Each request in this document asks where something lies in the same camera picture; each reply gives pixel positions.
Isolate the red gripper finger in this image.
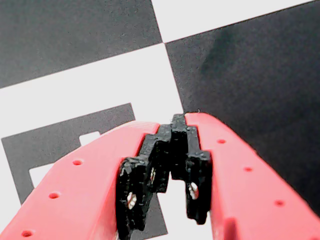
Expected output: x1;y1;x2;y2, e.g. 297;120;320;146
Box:
0;121;173;240
170;112;320;240

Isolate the checkerboard marker mat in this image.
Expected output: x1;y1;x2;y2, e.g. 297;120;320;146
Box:
0;0;320;240

